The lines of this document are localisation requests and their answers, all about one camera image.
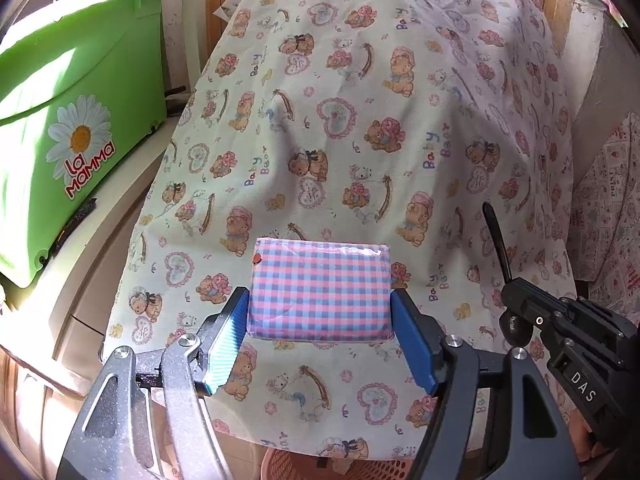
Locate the green plastic tub daisy sticker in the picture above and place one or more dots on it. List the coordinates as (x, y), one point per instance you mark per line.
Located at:
(100, 60)

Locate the red patterned white cloth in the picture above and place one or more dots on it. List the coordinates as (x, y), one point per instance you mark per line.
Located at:
(610, 200)

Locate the pink checked tissue pack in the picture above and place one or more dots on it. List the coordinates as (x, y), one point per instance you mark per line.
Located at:
(320, 290)

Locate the black plastic spoon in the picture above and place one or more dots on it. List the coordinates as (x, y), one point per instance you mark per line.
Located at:
(497, 240)

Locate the person's right hand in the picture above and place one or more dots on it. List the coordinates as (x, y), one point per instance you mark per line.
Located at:
(582, 435)

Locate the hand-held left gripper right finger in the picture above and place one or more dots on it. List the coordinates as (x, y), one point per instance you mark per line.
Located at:
(412, 345)

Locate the bear print blanket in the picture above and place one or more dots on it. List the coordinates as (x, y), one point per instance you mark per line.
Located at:
(375, 85)

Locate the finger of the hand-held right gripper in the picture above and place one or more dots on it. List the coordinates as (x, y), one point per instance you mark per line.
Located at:
(530, 302)

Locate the pink plastic basket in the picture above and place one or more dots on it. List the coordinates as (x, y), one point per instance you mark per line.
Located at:
(380, 467)

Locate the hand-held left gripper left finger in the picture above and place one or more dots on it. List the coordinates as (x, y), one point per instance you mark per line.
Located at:
(227, 345)

